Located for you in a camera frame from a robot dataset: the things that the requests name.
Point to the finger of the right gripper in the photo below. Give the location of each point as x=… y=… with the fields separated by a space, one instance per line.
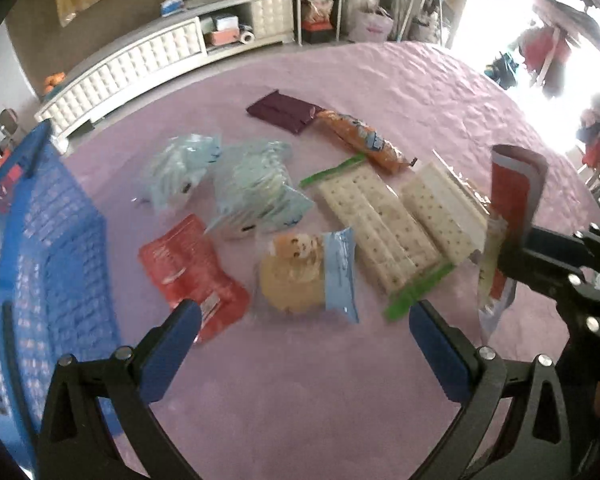
x=550 y=277
x=581 y=245

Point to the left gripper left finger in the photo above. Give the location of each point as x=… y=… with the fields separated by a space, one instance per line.
x=75 y=441

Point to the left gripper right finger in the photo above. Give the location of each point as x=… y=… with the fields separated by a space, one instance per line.
x=512 y=422

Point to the red white snack pouch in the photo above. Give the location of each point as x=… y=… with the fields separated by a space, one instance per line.
x=517 y=182

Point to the clear cracker pack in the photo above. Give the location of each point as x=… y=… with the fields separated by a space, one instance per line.
x=446 y=209

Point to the green-end cracker pack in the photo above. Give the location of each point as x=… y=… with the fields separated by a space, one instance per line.
x=397 y=252

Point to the orange cartoon snack bar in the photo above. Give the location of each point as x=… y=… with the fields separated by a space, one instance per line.
x=366 y=140

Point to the red snack packet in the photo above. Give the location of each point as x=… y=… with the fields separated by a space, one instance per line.
x=183 y=264

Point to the yellow cake blue-end packet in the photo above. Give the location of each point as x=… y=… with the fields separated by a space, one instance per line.
x=301 y=273

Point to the maroon snack packet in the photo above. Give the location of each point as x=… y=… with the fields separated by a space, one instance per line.
x=286 y=112

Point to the light blue snack bag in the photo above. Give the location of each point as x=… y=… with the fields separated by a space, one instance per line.
x=171 y=174
x=253 y=190

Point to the blue plastic basket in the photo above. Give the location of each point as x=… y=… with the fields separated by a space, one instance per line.
x=55 y=293

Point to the pink quilted table cloth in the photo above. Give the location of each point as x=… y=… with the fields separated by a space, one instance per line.
x=311 y=381

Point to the pink white shopping bag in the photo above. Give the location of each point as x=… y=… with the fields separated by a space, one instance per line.
x=373 y=26

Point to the white paper roll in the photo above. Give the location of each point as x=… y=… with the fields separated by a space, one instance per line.
x=246 y=37

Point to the plate of oranges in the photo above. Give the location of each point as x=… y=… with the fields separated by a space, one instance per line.
x=53 y=81

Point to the white tufted TV cabinet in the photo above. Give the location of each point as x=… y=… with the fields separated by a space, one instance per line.
x=207 y=31

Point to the blue tissue pack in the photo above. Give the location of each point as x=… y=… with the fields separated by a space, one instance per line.
x=169 y=7

